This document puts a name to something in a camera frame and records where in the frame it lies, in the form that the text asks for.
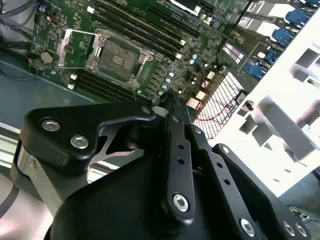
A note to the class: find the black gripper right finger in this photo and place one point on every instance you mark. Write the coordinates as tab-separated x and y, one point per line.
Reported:
233	197

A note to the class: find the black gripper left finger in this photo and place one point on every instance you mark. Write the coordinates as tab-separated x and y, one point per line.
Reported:
62	130

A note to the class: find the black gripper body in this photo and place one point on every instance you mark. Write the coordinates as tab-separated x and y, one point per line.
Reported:
112	212

